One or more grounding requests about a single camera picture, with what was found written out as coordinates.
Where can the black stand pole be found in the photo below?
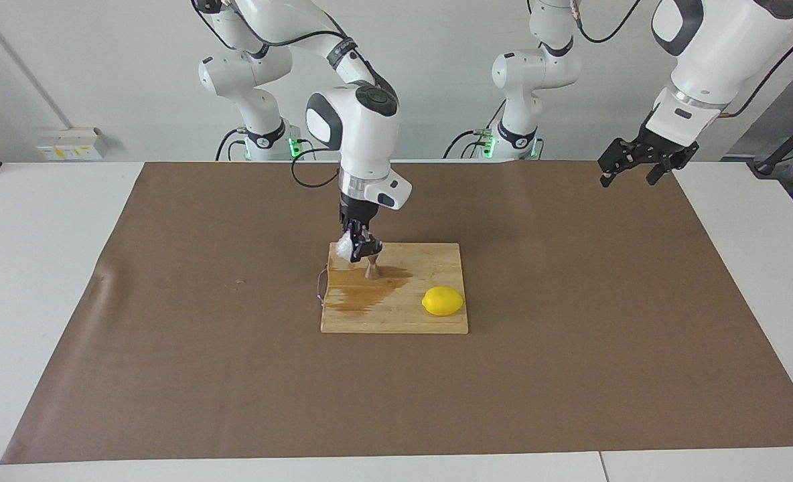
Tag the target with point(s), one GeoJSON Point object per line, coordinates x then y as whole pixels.
{"type": "Point", "coordinates": [771, 161]}

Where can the small clear plastic cup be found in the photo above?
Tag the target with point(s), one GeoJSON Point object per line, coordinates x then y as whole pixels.
{"type": "Point", "coordinates": [341, 250]}

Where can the brown paper table mat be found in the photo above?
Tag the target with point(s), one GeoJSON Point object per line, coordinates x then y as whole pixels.
{"type": "Point", "coordinates": [169, 368]}

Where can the steel double jigger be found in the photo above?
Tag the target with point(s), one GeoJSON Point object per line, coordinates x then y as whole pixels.
{"type": "Point", "coordinates": [373, 271]}

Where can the white wall socket box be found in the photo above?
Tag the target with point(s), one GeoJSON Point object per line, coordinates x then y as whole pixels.
{"type": "Point", "coordinates": [68, 144]}

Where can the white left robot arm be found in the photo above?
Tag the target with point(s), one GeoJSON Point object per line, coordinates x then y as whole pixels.
{"type": "Point", "coordinates": [537, 67]}

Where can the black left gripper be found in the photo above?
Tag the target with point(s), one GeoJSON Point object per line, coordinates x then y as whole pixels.
{"type": "Point", "coordinates": [658, 148]}

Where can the wooden cutting board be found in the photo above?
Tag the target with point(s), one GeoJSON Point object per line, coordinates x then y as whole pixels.
{"type": "Point", "coordinates": [396, 314]}

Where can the yellow lemon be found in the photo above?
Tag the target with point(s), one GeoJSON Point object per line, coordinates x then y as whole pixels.
{"type": "Point", "coordinates": [443, 301]}

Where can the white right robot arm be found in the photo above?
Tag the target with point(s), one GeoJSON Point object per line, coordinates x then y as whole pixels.
{"type": "Point", "coordinates": [366, 140]}

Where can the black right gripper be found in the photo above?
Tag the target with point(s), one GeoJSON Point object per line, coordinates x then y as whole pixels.
{"type": "Point", "coordinates": [357, 213]}

